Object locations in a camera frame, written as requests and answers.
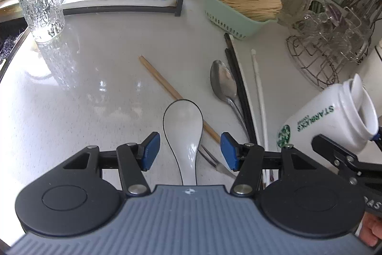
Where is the bundle of thin wooden sticks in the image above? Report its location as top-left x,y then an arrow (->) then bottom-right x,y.
207,0 -> 282,21

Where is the person's right hand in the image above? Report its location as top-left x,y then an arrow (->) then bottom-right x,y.
360,212 -> 382,247

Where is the green plastic basket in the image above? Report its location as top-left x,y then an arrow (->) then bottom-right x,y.
201,0 -> 279,40

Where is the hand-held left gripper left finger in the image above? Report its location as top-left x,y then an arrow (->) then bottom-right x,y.
61,131 -> 161,196

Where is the wooden chopstick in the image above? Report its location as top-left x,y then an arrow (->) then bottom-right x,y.
139,55 -> 222,144

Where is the purple glass cup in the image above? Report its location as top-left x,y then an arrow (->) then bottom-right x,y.
331,8 -> 343,26

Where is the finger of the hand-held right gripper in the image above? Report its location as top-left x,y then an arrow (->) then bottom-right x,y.
311,135 -> 382,184
370,127 -> 382,152

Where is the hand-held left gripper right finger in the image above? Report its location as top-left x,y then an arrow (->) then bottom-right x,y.
220,132 -> 324,197

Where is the cluster of clear glass cups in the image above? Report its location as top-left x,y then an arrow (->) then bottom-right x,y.
294,1 -> 371,64

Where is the metal fork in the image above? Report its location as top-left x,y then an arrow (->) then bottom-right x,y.
197,144 -> 237,178

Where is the white mug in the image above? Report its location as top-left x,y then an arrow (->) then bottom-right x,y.
277,79 -> 380,154

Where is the metal spoon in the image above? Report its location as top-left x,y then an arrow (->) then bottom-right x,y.
210,60 -> 249,136

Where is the wire cup rack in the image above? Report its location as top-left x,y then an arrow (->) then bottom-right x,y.
286,5 -> 373,90

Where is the white chopstick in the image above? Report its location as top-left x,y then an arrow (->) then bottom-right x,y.
251,49 -> 273,184
230,37 -> 261,146

